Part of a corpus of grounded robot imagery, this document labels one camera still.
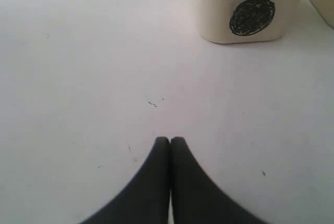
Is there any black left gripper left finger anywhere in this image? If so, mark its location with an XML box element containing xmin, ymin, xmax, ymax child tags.
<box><xmin>82</xmin><ymin>137</ymin><xmax>171</xmax><ymax>224</ymax></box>

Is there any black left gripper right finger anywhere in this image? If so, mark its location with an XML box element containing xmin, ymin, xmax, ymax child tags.
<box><xmin>170</xmin><ymin>137</ymin><xmax>265</xmax><ymax>223</ymax></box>

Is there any cream bin with circle mark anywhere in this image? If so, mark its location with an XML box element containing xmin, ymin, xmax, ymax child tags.
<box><xmin>188</xmin><ymin>0</ymin><xmax>299</xmax><ymax>44</ymax></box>

